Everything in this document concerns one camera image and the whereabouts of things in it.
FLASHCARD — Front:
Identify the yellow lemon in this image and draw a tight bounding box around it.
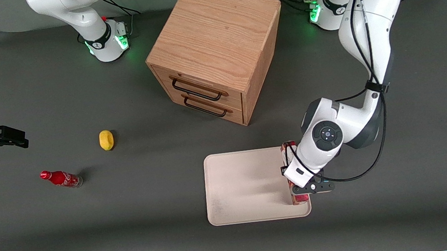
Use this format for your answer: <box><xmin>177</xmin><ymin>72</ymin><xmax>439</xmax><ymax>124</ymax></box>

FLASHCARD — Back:
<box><xmin>98</xmin><ymin>129</ymin><xmax>116</xmax><ymax>152</ymax></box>

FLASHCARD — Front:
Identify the wooden two-drawer cabinet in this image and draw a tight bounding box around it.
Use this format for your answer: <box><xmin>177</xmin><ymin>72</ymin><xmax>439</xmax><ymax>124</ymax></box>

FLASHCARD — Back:
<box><xmin>138</xmin><ymin>0</ymin><xmax>295</xmax><ymax>137</ymax></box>

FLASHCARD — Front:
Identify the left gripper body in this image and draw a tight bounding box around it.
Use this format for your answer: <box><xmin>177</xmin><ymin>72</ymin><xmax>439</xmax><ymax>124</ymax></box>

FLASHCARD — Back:
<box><xmin>280</xmin><ymin>156</ymin><xmax>326</xmax><ymax>191</ymax></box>

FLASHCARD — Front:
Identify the red cookie box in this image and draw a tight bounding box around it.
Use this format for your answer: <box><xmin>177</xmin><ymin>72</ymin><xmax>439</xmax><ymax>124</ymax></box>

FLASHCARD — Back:
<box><xmin>279</xmin><ymin>139</ymin><xmax>311</xmax><ymax>207</ymax></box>

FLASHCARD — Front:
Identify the black right base cable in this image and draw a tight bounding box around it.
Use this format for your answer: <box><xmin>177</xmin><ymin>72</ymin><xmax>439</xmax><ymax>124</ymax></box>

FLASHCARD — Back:
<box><xmin>100</xmin><ymin>0</ymin><xmax>144</xmax><ymax>39</ymax></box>

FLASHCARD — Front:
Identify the black drawer handle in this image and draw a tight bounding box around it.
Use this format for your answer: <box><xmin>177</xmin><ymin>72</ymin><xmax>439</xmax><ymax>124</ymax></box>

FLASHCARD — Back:
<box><xmin>182</xmin><ymin>92</ymin><xmax>229</xmax><ymax>122</ymax></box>
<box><xmin>170</xmin><ymin>72</ymin><xmax>224</xmax><ymax>106</ymax></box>

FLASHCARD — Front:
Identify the beige plastic tray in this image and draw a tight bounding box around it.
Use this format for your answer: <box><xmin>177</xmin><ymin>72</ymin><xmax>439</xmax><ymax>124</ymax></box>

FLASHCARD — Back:
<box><xmin>200</xmin><ymin>143</ymin><xmax>313</xmax><ymax>228</ymax></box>

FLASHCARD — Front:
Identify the red cola bottle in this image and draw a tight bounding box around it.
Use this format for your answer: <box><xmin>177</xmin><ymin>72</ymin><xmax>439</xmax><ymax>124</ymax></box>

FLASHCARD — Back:
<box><xmin>39</xmin><ymin>166</ymin><xmax>84</xmax><ymax>192</ymax></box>

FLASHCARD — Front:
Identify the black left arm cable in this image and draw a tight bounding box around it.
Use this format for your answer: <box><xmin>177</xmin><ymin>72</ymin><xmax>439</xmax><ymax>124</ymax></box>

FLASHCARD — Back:
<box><xmin>266</xmin><ymin>0</ymin><xmax>396</xmax><ymax>189</ymax></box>

